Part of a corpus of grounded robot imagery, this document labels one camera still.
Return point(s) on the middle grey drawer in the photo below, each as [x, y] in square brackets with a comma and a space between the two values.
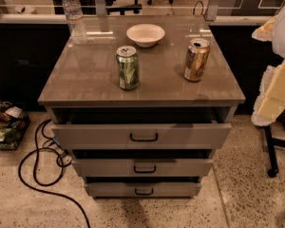
[143, 167]

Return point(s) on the gold soda can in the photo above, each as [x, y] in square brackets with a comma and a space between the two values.
[196, 59]

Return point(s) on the box of snack packets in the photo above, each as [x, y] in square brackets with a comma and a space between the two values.
[14, 122]

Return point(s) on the white paper bowl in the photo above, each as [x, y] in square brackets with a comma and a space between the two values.
[145, 35]

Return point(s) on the black chair leg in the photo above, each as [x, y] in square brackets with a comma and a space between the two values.
[271, 144]

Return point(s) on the top grey drawer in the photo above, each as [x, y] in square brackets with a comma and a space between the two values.
[142, 136]

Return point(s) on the green soda can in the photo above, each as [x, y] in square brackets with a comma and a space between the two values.
[128, 64]

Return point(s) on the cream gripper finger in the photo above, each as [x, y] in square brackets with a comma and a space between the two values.
[265, 32]
[270, 102]

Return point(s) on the clear plastic water bottle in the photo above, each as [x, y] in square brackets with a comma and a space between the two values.
[75, 21]

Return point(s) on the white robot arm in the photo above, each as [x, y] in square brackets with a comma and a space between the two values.
[278, 40]

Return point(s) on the bottom grey drawer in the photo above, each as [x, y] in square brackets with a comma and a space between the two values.
[143, 190]

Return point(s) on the grey drawer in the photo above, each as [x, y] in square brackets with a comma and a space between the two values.
[142, 136]
[143, 190]
[143, 167]

